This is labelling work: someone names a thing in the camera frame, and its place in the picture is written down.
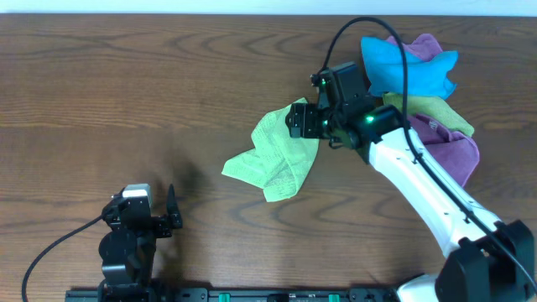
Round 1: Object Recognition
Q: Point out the light green microfiber cloth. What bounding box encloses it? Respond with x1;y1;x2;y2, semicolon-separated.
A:
222;106;319;202

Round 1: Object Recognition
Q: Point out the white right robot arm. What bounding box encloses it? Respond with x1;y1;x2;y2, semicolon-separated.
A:
285;104;536;301

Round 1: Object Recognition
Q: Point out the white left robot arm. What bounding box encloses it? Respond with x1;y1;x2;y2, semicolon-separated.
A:
97;184;183;301

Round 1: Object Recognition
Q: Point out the blue microfiber cloth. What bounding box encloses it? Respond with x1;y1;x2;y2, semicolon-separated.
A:
360;36;459;101

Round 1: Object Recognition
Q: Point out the olive green microfiber cloth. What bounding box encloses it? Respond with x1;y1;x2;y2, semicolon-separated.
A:
406;96;475;137

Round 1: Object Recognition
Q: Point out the purple cloth behind blue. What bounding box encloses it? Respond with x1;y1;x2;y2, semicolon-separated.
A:
403;34;443;62

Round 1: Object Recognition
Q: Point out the purple microfiber cloth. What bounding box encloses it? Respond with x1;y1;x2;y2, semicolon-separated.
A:
408;114;480;187

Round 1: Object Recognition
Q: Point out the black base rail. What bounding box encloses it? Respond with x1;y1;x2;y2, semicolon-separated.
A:
65;288;399;302

